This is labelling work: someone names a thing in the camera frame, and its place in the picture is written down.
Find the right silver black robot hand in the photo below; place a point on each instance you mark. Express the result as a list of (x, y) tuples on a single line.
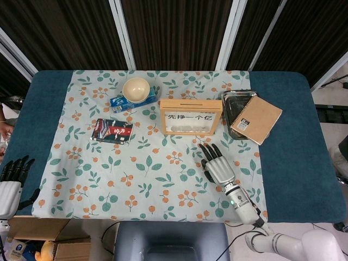
[(218, 170)]

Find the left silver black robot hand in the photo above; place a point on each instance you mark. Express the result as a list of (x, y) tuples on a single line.
[(9, 193)]

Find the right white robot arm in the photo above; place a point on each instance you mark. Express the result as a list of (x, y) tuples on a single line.
[(242, 202)]

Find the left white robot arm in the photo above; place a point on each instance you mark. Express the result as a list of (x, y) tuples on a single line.
[(2, 223)]

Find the white container blue label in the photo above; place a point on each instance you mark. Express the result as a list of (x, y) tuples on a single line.
[(17, 251)]

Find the kraft spiral notebook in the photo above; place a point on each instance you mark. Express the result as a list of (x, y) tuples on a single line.
[(258, 119)]

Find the metal tray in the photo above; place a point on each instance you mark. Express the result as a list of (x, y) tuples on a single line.
[(233, 104)]

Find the yellow plush toy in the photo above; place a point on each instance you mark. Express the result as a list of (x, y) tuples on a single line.
[(46, 251)]

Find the teal blue table cover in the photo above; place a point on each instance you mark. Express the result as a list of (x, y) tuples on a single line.
[(288, 152)]

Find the brown cardboard box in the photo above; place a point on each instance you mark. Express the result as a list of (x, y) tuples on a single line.
[(73, 248)]

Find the floral fruit tablecloth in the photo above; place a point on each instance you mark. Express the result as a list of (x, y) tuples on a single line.
[(122, 168)]

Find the dark red-white snack packet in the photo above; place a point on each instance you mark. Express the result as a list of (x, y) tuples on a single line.
[(112, 131)]

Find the beige bowl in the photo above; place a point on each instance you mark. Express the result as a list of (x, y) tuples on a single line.
[(136, 89)]

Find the blue tissue pack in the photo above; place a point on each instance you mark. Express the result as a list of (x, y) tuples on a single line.
[(122, 104)]

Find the dark green crate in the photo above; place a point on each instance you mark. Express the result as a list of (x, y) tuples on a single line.
[(326, 114)]

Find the dark ribbed partition screen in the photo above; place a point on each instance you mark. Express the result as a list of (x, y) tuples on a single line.
[(176, 30)]

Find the wooden frame money box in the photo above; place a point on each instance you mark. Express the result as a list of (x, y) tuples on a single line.
[(190, 104)]

